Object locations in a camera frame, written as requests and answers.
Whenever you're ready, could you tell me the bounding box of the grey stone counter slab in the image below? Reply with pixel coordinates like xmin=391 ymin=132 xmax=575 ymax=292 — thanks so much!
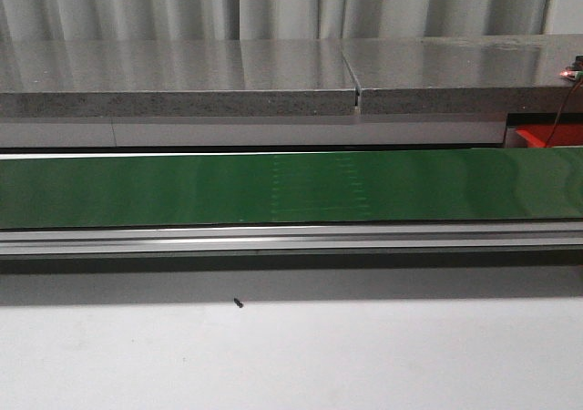
xmin=1 ymin=35 xmax=582 ymax=118

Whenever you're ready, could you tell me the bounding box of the red plate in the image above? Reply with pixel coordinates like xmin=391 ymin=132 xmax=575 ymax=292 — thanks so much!
xmin=517 ymin=124 xmax=583 ymax=149

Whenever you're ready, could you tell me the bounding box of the green conveyor belt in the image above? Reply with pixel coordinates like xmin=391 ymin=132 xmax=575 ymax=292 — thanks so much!
xmin=1 ymin=148 xmax=582 ymax=230

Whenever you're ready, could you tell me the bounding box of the small green circuit board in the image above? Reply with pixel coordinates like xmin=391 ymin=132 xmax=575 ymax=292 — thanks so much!
xmin=560 ymin=67 xmax=583 ymax=81

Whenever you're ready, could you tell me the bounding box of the grey pleated curtain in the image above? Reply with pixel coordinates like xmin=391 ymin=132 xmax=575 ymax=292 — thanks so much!
xmin=1 ymin=0 xmax=582 ymax=41

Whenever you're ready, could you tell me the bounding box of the aluminium conveyor frame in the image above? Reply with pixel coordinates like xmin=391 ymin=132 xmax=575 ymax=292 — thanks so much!
xmin=1 ymin=153 xmax=582 ymax=257

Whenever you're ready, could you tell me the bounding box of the red black wire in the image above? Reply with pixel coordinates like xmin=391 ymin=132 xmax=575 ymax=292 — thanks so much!
xmin=546 ymin=79 xmax=583 ymax=149

